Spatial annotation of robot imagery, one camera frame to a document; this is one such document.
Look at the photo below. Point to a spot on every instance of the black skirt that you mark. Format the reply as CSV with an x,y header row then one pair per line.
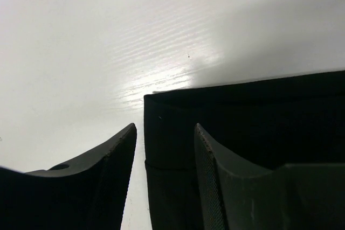
x,y
298,119

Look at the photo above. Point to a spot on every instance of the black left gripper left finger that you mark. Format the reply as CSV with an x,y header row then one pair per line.
x,y
86,192

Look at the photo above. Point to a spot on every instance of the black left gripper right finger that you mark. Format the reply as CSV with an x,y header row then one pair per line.
x,y
238,194

